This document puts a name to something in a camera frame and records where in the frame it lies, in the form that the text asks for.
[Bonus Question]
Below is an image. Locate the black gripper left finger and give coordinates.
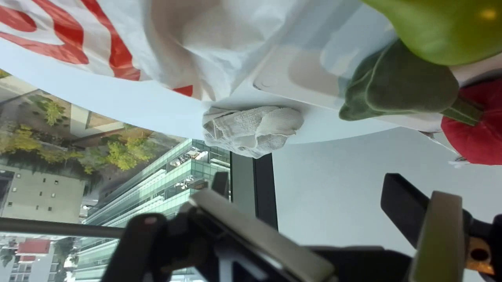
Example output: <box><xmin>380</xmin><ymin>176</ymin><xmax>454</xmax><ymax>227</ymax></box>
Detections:
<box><xmin>191</xmin><ymin>189</ymin><xmax>336</xmax><ymax>282</ymax></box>

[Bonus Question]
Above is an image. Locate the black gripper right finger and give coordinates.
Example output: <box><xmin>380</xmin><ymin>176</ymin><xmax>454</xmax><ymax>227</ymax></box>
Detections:
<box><xmin>410</xmin><ymin>191</ymin><xmax>467</xmax><ymax>282</ymax></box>

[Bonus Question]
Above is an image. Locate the green toy pepper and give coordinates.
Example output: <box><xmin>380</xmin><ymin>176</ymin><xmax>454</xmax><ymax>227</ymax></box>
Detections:
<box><xmin>363</xmin><ymin>0</ymin><xmax>502</xmax><ymax>65</ymax></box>

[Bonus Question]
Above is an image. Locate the red white plastic bag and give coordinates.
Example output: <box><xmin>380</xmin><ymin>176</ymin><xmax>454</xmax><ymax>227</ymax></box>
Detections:
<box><xmin>0</xmin><ymin>0</ymin><xmax>322</xmax><ymax>100</ymax></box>

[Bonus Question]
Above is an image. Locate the crumpled white cloth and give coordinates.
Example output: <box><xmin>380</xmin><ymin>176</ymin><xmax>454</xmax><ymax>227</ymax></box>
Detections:
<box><xmin>203</xmin><ymin>106</ymin><xmax>305</xmax><ymax>158</ymax></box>

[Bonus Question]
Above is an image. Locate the round white table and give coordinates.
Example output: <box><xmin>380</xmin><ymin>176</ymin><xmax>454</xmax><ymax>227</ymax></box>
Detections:
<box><xmin>0</xmin><ymin>40</ymin><xmax>442</xmax><ymax>144</ymax></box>

